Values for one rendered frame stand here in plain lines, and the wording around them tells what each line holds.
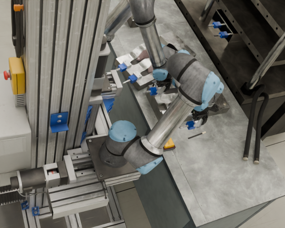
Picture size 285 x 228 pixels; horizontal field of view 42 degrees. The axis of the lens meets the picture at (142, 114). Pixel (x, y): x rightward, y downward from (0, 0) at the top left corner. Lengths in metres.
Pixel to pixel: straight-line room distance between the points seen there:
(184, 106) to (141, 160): 0.30
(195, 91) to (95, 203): 0.72
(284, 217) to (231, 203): 1.23
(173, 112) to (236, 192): 0.87
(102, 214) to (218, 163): 0.85
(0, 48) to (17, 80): 2.12
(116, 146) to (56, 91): 0.37
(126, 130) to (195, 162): 0.71
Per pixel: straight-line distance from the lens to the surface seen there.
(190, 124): 2.15
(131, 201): 2.87
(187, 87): 1.45
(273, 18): 2.57
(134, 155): 1.59
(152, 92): 2.22
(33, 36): 1.24
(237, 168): 2.31
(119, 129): 1.61
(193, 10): 3.19
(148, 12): 1.66
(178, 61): 1.47
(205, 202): 2.11
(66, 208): 1.76
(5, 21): 3.88
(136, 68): 2.43
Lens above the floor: 2.59
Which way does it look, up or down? 52 degrees down
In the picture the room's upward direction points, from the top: 23 degrees clockwise
